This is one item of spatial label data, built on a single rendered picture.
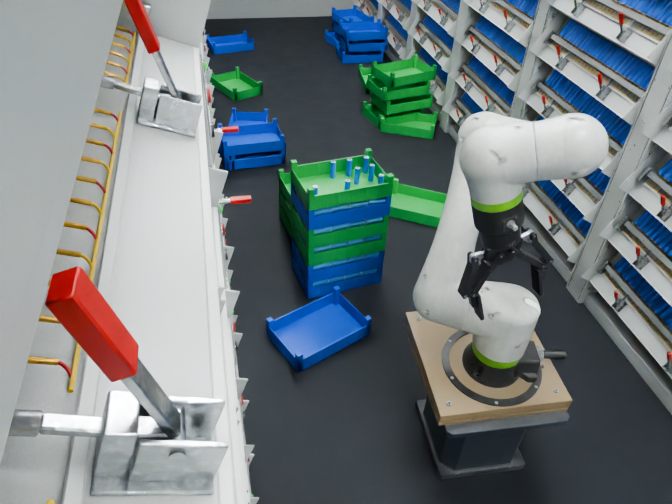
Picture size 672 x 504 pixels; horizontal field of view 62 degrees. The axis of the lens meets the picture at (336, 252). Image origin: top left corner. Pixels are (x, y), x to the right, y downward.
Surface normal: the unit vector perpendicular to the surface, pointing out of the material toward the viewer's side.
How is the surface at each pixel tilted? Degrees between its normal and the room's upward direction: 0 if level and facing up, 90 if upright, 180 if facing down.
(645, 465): 0
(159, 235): 20
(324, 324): 0
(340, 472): 0
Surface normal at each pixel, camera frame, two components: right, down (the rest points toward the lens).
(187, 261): 0.37, -0.77
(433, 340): 0.04, -0.75
